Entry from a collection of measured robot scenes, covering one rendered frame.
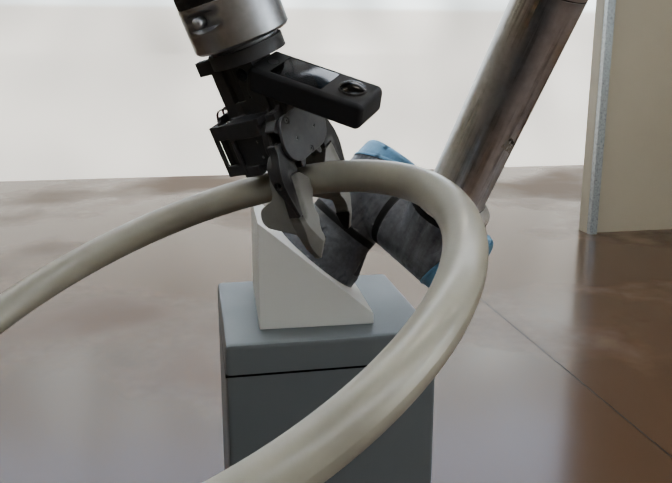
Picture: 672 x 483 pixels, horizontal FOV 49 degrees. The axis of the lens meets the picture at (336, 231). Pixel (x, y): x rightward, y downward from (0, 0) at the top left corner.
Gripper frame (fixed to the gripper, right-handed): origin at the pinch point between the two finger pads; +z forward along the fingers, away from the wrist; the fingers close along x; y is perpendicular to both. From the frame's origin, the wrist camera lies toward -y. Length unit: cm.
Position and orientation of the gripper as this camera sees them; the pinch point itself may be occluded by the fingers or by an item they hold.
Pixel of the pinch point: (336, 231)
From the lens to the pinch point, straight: 73.9
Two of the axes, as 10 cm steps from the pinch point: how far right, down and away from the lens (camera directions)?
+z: 3.3, 8.6, 3.8
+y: -8.1, 0.6, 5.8
